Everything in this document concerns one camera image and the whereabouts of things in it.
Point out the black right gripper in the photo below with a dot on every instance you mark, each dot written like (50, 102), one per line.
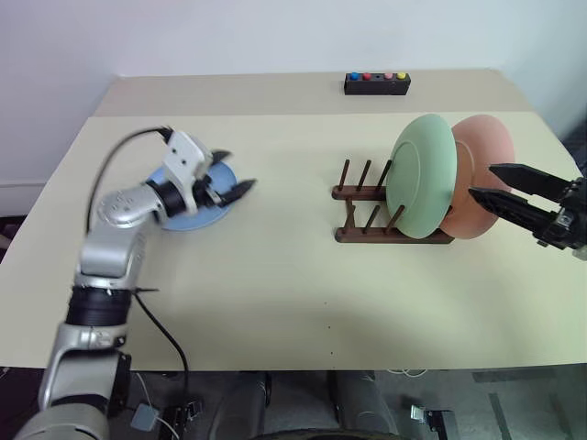
(571, 220)

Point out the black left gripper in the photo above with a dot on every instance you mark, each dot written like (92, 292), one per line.
(206, 192)

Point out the pink plastic plate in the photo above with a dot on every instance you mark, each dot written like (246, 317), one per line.
(481, 146)

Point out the light green plastic plate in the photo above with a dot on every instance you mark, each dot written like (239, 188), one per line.
(422, 183)

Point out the brown wooden dish rack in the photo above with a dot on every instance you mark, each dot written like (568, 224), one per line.
(357, 192)

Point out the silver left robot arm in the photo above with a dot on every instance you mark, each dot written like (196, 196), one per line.
(114, 247)

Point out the light blue plastic plate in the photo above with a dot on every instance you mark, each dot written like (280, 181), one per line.
(202, 221)

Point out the black button box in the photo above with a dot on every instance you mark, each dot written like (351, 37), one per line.
(376, 87)

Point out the dark grey rounded shape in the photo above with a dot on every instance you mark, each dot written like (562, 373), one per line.
(243, 403)
(362, 399)

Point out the black clamp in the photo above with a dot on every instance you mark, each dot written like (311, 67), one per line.
(185, 410)

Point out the small grey box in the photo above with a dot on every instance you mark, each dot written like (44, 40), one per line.
(144, 416)

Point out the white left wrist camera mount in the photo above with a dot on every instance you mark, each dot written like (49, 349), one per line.
(183, 151)

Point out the silver metal bracket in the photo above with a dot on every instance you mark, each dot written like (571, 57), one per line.
(422, 414)

